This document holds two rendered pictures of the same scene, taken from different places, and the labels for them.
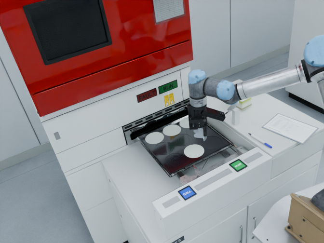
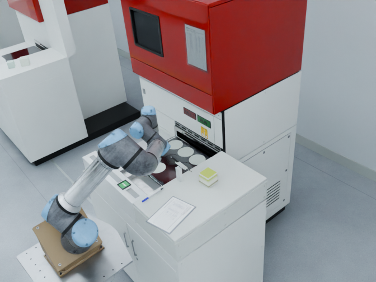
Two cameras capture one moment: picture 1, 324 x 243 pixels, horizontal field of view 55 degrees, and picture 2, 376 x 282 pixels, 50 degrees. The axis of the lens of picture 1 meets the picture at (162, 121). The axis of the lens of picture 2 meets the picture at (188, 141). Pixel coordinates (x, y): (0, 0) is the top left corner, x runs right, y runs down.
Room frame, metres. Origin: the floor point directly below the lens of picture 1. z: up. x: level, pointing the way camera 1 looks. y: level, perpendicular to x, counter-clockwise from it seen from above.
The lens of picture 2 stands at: (0.94, -1.99, 2.36)
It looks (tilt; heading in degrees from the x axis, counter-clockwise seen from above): 35 degrees down; 77
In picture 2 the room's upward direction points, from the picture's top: 5 degrees counter-clockwise
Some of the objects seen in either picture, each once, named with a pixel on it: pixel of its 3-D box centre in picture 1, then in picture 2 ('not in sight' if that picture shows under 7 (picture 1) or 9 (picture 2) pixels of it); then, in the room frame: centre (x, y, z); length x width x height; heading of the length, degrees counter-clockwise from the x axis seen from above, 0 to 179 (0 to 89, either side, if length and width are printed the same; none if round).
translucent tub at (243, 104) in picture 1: (241, 101); (208, 177); (1.38, -0.44, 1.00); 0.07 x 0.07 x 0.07; 27
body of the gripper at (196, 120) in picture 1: (197, 114); not in sight; (1.16, -0.16, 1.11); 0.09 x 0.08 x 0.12; 83
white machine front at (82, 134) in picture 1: (127, 115); (179, 116); (1.39, 0.18, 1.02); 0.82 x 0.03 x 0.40; 114
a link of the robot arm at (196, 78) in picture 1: (197, 84); (149, 117); (1.16, -0.18, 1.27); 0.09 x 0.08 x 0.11; 50
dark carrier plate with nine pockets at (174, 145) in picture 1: (182, 140); (172, 159); (1.26, -0.09, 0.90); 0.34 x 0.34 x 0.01; 24
